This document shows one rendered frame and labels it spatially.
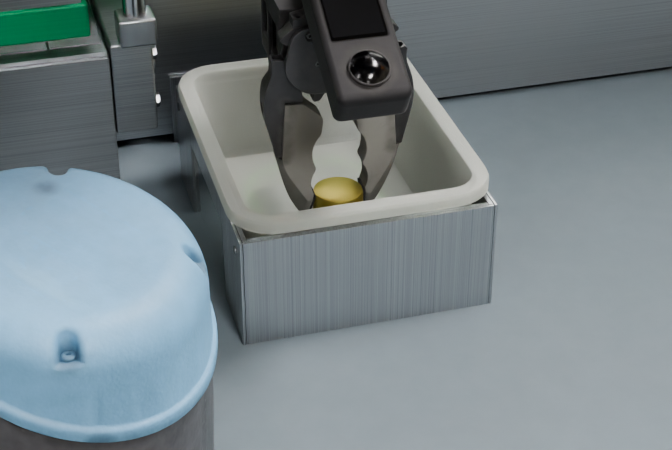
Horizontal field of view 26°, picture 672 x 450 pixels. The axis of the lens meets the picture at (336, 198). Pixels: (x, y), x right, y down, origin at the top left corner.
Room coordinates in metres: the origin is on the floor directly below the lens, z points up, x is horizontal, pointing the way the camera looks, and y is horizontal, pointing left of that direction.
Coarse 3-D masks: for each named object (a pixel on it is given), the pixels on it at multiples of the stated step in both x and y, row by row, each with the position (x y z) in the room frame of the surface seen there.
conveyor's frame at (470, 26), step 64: (192, 0) 1.02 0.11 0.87; (256, 0) 1.03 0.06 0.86; (448, 0) 1.07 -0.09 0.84; (512, 0) 1.09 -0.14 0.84; (576, 0) 1.10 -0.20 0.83; (640, 0) 1.12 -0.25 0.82; (0, 64) 0.89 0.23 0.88; (64, 64) 0.90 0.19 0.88; (192, 64) 1.02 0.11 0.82; (448, 64) 1.07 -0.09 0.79; (512, 64) 1.09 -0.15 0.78; (576, 64) 1.10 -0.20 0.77; (640, 64) 1.12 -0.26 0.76; (0, 128) 0.88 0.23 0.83; (64, 128) 0.90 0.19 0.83
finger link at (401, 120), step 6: (402, 42) 0.85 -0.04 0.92; (402, 48) 0.84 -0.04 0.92; (402, 54) 0.84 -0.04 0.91; (408, 66) 0.84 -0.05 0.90; (408, 72) 0.84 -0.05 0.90; (408, 108) 0.84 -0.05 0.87; (396, 114) 0.84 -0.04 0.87; (402, 114) 0.84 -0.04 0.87; (408, 114) 0.84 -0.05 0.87; (396, 120) 0.84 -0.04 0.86; (402, 120) 0.84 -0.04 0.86; (396, 126) 0.84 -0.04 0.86; (402, 126) 0.84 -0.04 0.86; (396, 132) 0.84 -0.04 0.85; (402, 132) 0.84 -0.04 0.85; (396, 138) 0.84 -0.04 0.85; (402, 138) 0.84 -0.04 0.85
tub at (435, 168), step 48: (192, 96) 0.91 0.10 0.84; (240, 96) 0.96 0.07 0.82; (432, 96) 0.91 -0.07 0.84; (240, 144) 0.95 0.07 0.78; (336, 144) 0.97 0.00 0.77; (432, 144) 0.88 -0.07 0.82; (240, 192) 0.90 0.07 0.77; (384, 192) 0.90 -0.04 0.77; (432, 192) 0.78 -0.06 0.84; (480, 192) 0.79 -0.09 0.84
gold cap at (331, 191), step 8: (320, 184) 0.84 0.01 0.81; (328, 184) 0.84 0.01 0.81; (336, 184) 0.84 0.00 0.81; (344, 184) 0.84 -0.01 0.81; (352, 184) 0.84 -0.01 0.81; (320, 192) 0.83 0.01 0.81; (328, 192) 0.83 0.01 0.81; (336, 192) 0.83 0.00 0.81; (344, 192) 0.83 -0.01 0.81; (352, 192) 0.83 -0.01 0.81; (360, 192) 0.83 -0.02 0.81; (320, 200) 0.82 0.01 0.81; (328, 200) 0.82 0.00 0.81; (336, 200) 0.82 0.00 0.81; (344, 200) 0.82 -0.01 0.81; (352, 200) 0.82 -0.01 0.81; (360, 200) 0.83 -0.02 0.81
